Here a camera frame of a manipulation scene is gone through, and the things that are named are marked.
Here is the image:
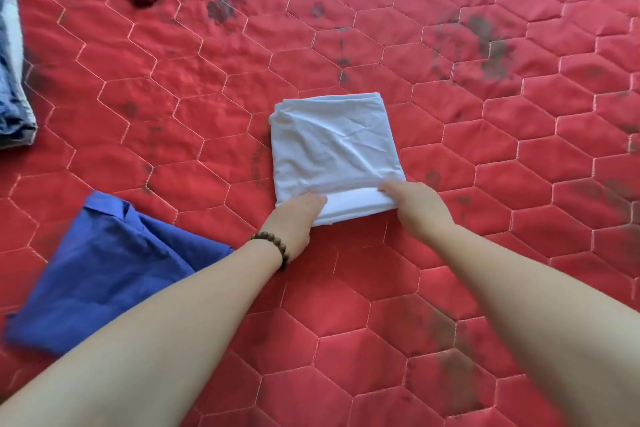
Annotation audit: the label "person's left hand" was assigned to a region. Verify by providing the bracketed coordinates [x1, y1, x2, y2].
[258, 191, 329, 264]

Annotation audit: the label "person's right hand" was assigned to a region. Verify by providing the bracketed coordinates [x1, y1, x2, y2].
[377, 179, 457, 244]

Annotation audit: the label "red quilted mattress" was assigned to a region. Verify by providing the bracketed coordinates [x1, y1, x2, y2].
[0, 0, 640, 427]

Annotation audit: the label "light blue shirt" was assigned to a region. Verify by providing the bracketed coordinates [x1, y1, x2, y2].
[268, 91, 407, 228]

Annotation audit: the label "dark blue shirt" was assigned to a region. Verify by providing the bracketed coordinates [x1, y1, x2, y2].
[3, 189, 235, 356]

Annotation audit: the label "dark grey trousers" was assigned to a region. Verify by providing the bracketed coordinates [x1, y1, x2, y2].
[0, 129, 39, 150]

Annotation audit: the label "blue denim jeans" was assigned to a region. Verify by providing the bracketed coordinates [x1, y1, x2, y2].
[0, 0, 39, 138]

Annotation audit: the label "light grey trousers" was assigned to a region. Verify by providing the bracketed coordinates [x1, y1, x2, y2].
[2, 0, 26, 87]

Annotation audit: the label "person's right forearm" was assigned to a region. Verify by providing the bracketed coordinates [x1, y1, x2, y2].
[427, 225, 640, 427]

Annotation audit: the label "person's left forearm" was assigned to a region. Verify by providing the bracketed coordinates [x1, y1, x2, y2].
[0, 239, 283, 427]

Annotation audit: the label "dark bead bracelet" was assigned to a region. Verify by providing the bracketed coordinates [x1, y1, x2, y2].
[249, 231, 291, 272]

